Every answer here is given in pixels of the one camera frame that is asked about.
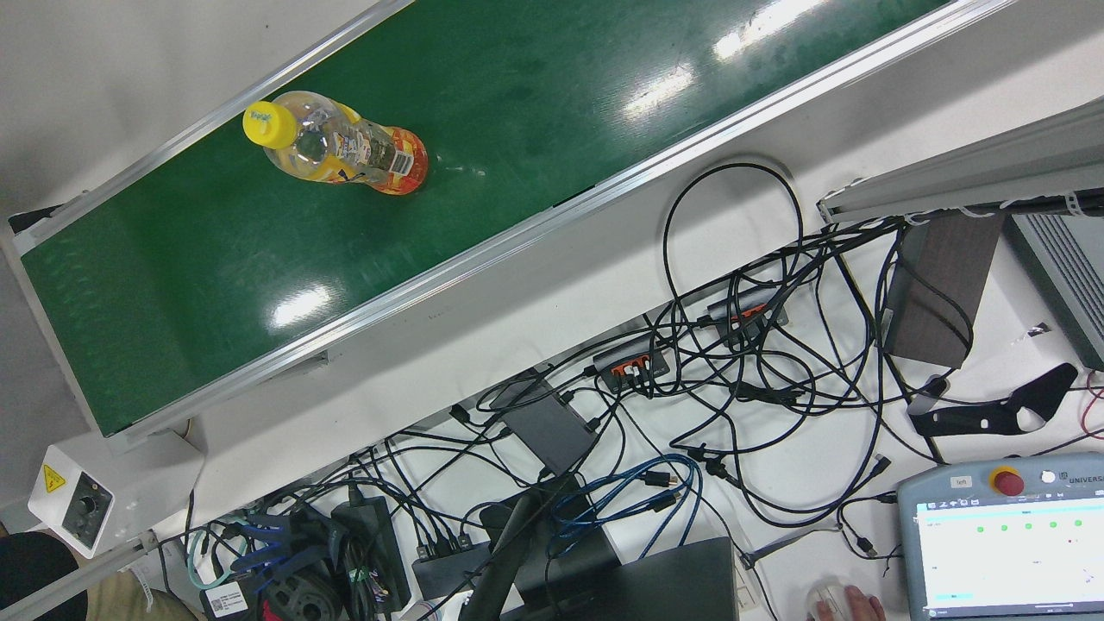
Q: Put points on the black rounded object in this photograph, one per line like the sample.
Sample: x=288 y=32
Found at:
x=34 y=573

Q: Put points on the black orange USB hub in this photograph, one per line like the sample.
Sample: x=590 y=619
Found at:
x=630 y=358
x=746 y=310

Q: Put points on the dark grey adapter box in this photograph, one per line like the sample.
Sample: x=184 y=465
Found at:
x=552 y=427

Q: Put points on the green conveyor belt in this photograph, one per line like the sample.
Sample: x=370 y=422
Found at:
x=517 y=129

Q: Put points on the orange drink bottle yellow cap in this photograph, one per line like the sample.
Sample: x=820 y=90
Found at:
x=345 y=147

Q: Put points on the black multiport hub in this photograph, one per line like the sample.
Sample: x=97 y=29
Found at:
x=448 y=569

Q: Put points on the black power brick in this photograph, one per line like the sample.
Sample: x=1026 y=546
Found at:
x=371 y=552

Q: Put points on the white power strip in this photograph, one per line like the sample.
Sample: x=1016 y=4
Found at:
x=749 y=595

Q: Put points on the black round machine part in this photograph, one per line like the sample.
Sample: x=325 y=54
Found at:
x=302 y=599

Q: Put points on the dark brown wooden block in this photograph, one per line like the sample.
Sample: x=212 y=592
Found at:
x=940 y=293

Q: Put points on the white computer mouse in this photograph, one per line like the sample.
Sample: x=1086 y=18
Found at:
x=830 y=597

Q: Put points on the operator in patterned shirt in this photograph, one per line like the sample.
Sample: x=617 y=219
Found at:
x=862 y=604

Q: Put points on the black device white label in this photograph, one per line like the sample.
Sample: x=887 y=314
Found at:
x=226 y=598

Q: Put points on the white conveyor control box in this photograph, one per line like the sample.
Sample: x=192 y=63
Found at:
x=129 y=483

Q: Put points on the grey teach pendant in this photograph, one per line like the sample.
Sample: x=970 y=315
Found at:
x=1000 y=552

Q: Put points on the grey finned power supply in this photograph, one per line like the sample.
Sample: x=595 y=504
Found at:
x=1069 y=276

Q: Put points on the black flat metal bracket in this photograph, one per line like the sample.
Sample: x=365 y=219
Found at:
x=966 y=423

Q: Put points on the aluminium profile post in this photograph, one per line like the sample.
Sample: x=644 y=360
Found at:
x=992 y=164

